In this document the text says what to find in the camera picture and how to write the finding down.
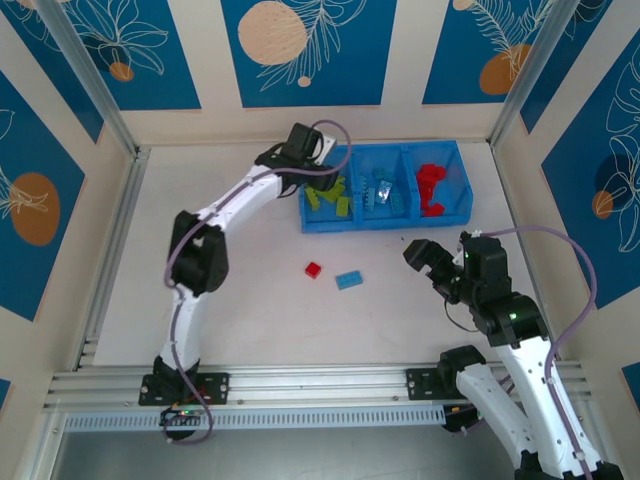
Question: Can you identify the long narrow blue lego brick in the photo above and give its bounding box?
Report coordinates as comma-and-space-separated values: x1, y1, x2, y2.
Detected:
358, 173, 377, 217

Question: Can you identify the large red lego piece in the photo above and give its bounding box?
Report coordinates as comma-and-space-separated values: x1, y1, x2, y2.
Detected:
417, 163, 450, 190

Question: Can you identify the blue three-compartment plastic bin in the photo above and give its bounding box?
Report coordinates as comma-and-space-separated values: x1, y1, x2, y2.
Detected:
298, 139, 475, 235

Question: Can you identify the small electronics board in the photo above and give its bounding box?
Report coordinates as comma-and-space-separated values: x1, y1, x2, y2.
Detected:
159, 407, 204, 427

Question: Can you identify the thin black cable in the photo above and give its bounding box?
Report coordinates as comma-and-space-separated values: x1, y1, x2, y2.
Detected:
443, 299, 484, 333

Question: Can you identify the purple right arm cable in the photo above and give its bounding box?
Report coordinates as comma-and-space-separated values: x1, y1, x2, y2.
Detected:
472, 224, 600, 480

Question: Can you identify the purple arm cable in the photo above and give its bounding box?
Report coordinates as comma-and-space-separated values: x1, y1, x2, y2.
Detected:
472, 224, 600, 480
162, 118, 354, 446

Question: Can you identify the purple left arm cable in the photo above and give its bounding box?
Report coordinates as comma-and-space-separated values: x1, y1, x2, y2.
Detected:
162, 118, 354, 446

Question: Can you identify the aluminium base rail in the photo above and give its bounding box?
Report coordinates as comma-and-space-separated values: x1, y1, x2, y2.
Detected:
42, 362, 586, 409

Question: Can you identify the aluminium frame post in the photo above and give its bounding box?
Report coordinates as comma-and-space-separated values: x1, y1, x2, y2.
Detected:
489, 0, 576, 149
37, 0, 151, 159

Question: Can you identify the aluminium side rail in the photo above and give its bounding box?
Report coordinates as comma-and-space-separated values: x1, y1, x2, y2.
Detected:
74, 147, 151, 371

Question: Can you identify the grey slotted cable duct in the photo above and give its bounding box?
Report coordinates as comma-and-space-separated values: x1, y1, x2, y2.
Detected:
62, 405, 447, 432

